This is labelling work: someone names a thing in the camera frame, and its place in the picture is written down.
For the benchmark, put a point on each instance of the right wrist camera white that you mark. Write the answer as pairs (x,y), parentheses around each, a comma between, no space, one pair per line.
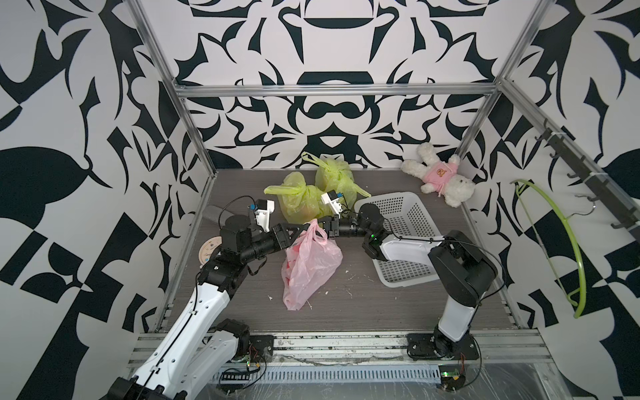
(334,201)

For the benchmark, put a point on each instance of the green hoop hanger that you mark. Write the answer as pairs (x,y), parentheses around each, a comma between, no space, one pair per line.
(555,242)

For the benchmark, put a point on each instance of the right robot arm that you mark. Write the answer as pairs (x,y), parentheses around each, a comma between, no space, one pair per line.
(465,272)

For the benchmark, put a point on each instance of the small round clock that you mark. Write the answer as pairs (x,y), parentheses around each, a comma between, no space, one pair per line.
(207,249)

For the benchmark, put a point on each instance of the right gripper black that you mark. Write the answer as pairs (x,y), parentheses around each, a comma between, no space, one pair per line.
(332,227)

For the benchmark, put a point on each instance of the white plush bunny pink shirt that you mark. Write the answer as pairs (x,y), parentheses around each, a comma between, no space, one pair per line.
(440,177)

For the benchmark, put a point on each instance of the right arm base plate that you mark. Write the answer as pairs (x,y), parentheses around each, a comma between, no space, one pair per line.
(437,346)

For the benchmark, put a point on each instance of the green plastic bag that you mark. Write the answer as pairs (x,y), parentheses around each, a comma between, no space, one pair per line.
(336,175)
(300,203)

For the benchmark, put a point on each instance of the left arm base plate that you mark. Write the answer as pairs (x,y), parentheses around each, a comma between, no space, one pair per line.
(261,347)

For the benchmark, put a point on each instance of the black wall hook rack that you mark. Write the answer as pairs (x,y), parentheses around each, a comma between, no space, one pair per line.
(601,184)

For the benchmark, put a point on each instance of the white plastic basket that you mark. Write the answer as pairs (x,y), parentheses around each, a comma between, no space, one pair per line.
(406,215)

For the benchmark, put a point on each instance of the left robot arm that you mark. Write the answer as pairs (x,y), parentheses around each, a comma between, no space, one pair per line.
(183,364)

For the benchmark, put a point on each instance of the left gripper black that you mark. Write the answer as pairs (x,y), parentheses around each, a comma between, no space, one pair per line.
(282,238)

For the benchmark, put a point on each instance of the grey oval stone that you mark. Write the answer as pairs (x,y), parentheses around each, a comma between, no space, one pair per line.
(217,214)

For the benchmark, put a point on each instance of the pink plastic bag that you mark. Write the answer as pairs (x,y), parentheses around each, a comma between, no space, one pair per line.
(309,264)

